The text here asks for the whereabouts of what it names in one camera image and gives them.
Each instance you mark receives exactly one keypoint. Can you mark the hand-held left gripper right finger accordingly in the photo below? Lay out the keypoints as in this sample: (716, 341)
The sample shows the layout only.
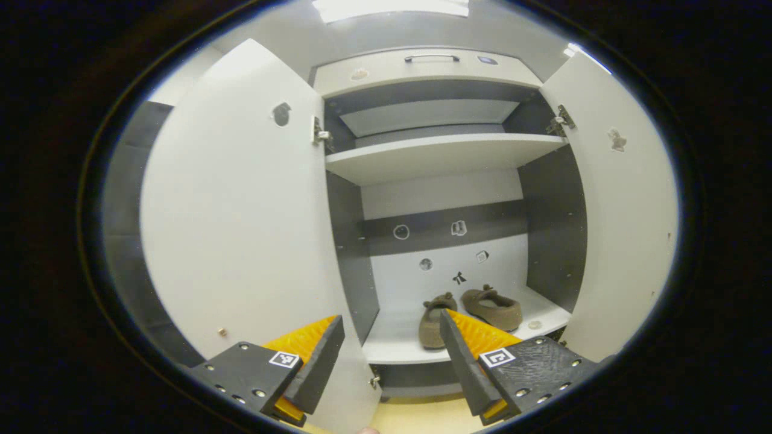
(464, 367)

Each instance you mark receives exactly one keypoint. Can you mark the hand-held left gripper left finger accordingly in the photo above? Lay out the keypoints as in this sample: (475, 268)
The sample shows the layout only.
(319, 367)

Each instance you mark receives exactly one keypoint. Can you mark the brown slipper shoe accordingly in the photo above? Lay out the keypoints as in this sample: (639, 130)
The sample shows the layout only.
(497, 313)
(431, 331)

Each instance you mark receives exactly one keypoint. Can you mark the white cabinet door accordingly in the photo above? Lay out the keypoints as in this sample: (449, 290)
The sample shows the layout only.
(241, 229)
(627, 241)

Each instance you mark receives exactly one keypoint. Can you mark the white shoe cabinet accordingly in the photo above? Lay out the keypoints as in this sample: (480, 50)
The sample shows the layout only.
(440, 193)

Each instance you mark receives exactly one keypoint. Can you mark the metal door hinge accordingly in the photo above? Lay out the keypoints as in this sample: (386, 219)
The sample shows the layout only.
(374, 381)
(318, 134)
(561, 120)

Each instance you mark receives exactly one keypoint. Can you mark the white cabinet drawer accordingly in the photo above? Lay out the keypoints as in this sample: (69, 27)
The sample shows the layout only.
(422, 77)

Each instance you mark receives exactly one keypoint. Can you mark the black backdrop cloth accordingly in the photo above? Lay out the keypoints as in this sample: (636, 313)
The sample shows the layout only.
(126, 241)

